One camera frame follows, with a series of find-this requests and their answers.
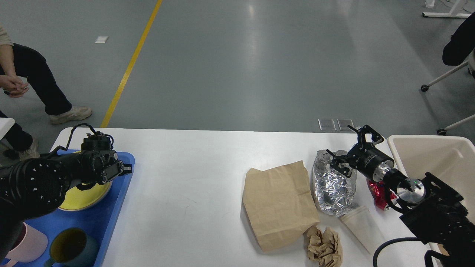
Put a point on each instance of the white side table corner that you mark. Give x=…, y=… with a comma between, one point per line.
x=5, y=125

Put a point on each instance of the crumpled brown paper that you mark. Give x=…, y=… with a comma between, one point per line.
x=324, y=247

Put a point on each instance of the person in black trousers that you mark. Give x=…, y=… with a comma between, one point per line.
x=22, y=67

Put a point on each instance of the pink mug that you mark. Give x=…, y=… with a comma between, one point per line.
x=29, y=246

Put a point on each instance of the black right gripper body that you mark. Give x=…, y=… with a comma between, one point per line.
x=371, y=162

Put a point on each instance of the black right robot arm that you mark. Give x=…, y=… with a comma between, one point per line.
x=431, y=209

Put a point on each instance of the aluminium foil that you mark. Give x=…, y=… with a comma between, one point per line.
x=333, y=192

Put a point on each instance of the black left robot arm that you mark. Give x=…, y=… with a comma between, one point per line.
x=35, y=187

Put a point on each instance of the red snack wrapper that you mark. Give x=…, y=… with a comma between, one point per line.
x=377, y=190

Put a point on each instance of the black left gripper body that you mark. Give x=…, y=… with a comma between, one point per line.
x=126, y=169

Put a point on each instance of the dark teal mug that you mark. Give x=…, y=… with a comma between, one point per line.
x=73, y=248

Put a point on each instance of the brown paper bag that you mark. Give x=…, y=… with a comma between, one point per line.
x=279, y=205

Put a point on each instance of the yellow plate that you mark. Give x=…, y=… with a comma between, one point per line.
x=78, y=200

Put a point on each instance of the cream plastic bin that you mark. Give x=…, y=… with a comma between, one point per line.
x=450, y=158

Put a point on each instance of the blue plastic tray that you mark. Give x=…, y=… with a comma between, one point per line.
x=97, y=221

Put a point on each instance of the silver floor socket plates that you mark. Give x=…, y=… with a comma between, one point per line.
x=332, y=125

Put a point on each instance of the white paper cup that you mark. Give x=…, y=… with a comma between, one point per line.
x=363, y=226

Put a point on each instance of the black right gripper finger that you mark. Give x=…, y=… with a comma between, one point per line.
x=361, y=132
x=336, y=161

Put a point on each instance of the white table leg frame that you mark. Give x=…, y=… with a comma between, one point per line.
x=456, y=11

